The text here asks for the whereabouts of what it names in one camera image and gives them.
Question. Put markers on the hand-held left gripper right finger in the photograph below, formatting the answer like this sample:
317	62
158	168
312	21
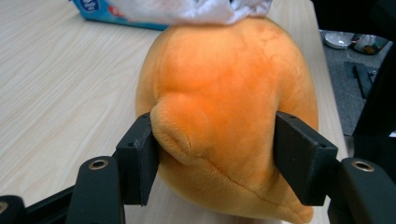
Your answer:
305	161

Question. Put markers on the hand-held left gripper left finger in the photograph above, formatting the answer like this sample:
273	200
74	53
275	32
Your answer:
137	161

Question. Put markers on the orange plush toy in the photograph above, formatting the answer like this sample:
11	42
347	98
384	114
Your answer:
224	93

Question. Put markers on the blue tissue pack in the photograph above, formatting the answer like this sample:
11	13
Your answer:
99	12

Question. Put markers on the white tissue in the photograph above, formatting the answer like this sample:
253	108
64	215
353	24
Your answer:
193	11

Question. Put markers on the black metal stand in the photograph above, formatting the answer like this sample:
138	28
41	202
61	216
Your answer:
379	109

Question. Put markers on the black flat floor piece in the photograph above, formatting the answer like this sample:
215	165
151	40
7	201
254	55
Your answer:
361	77

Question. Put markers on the white bowl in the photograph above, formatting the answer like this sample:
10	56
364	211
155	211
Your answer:
337	39

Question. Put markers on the dark round container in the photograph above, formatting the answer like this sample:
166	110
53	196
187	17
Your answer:
370	45

